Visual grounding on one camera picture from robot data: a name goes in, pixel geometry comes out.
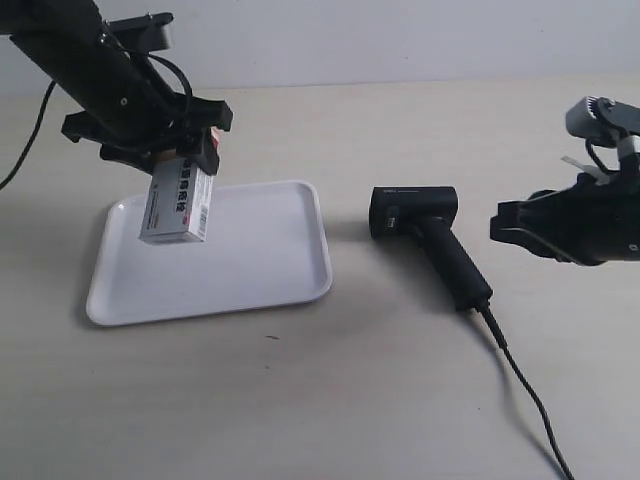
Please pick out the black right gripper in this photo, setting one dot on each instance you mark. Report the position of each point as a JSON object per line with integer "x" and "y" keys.
{"x": 586, "y": 224}

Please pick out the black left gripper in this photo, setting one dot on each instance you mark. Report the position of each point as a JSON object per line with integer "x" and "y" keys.
{"x": 138, "y": 127}

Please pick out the white red medicine box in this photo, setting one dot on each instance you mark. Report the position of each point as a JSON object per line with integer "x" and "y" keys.
{"x": 178, "y": 202}

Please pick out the black handheld barcode scanner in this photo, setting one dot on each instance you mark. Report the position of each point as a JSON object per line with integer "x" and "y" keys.
{"x": 426, "y": 215}

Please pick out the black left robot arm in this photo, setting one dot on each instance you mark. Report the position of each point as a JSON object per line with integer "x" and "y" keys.
{"x": 70, "y": 42}

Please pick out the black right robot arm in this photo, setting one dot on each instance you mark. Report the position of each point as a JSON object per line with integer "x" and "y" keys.
{"x": 586, "y": 224}

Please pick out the white plastic tray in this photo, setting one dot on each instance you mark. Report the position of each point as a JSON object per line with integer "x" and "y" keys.
{"x": 266, "y": 247}

